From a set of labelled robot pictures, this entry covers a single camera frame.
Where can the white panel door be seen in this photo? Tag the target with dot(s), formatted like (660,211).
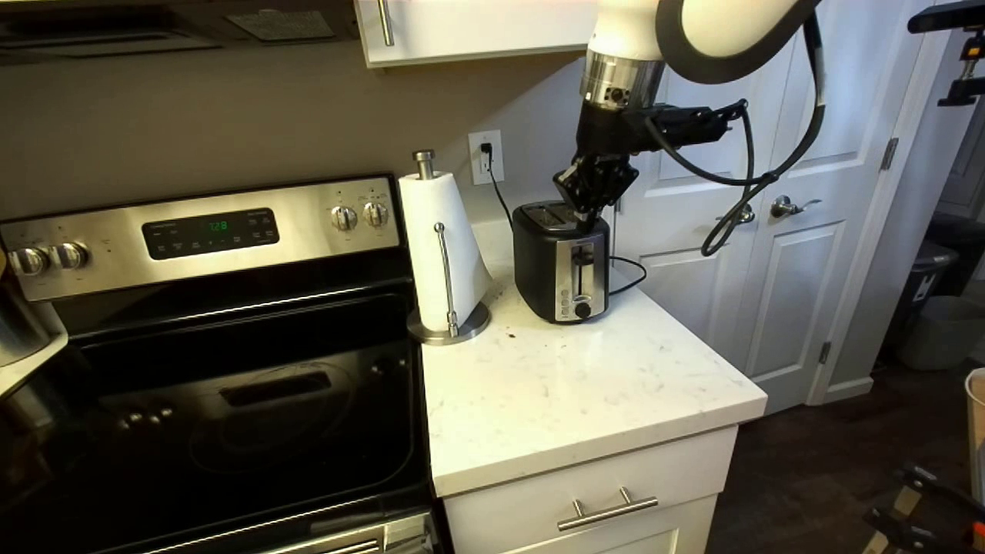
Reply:
(812,255)

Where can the grey trash can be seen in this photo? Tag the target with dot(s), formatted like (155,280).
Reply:
(941,319)

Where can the white base cabinet with drawer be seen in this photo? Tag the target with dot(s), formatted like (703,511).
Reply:
(586,511)

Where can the stainless black electric stove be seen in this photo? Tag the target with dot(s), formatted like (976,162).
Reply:
(204,359)

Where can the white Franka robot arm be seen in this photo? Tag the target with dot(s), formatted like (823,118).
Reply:
(625,33)

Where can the chrome paper towel holder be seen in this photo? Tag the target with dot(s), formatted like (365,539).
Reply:
(447,327)

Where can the white wall outlet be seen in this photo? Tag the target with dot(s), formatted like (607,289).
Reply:
(489,169)

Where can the black orange folding stand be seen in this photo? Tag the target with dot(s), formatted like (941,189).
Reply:
(918,509)

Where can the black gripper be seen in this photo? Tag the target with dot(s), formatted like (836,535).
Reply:
(607,132)

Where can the white paper towel roll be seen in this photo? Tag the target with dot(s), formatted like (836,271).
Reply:
(436,248)

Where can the black two-slot toaster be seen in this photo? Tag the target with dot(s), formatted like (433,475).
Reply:
(560,266)

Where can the white upper wall cabinet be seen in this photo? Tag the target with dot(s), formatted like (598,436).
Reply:
(474,33)

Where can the black stand clamp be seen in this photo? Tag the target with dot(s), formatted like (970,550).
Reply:
(958,50)

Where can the dark range hood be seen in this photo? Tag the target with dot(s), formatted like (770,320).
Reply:
(155,24)

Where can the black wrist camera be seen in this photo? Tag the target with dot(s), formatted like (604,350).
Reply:
(693,123)

